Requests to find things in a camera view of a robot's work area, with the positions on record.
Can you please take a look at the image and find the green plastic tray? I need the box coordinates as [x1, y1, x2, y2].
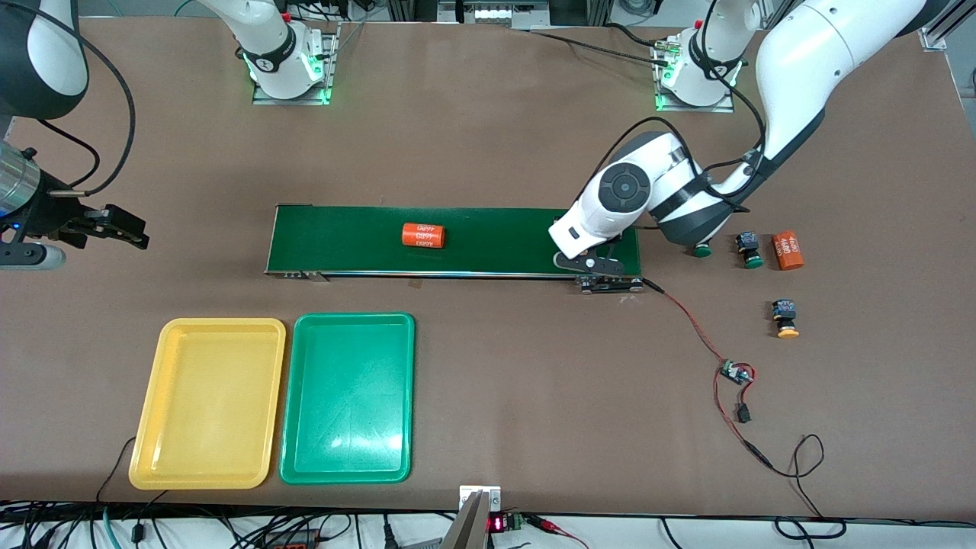
[279, 312, 416, 486]

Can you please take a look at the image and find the red black power lead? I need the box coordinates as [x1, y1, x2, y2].
[713, 377, 826, 519]

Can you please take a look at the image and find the black power strip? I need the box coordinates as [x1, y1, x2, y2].
[259, 528, 321, 549]

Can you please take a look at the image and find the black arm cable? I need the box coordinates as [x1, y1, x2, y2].
[34, 11, 136, 199]
[599, 0, 767, 252]

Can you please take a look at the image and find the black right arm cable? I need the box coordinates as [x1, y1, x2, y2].
[34, 11, 136, 199]

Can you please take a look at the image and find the yellow push button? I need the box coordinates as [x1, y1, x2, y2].
[772, 299, 801, 339]

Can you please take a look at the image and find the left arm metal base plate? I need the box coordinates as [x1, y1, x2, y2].
[656, 72, 735, 114]

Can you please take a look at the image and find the black table cable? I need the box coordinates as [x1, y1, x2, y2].
[526, 21, 676, 68]

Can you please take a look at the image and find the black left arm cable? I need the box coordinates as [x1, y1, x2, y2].
[599, 0, 767, 252]

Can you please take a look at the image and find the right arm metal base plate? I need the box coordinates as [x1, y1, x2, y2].
[252, 21, 342, 106]

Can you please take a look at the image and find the grey metal camera mount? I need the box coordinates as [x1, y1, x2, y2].
[441, 485, 502, 549]

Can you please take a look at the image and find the green conveyor belt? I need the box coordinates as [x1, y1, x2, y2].
[265, 204, 645, 294]

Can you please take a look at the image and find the yellow plastic tray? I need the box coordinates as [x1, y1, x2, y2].
[128, 317, 287, 490]

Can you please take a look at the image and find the thin black cable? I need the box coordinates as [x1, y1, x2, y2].
[95, 436, 165, 506]

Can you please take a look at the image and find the aluminium frame structure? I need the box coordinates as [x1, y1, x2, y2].
[385, 0, 611, 27]

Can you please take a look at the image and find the orange 4680 cylinder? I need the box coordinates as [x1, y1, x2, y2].
[772, 231, 806, 271]
[402, 223, 447, 249]

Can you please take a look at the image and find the red black motor wire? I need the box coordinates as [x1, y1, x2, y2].
[643, 278, 729, 367]

